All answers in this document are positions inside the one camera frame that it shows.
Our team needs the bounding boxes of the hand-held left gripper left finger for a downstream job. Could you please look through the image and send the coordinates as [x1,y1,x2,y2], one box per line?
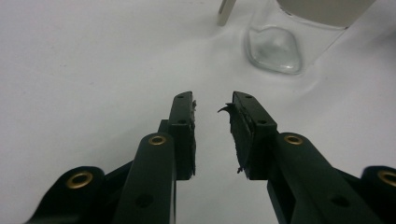
[112,91,197,224]

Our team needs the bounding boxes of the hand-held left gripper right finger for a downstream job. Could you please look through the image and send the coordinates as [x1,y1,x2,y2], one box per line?
[218,91,382,224]

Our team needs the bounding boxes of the clear glass jar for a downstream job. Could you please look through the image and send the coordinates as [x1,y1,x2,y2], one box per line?
[245,0,377,76]

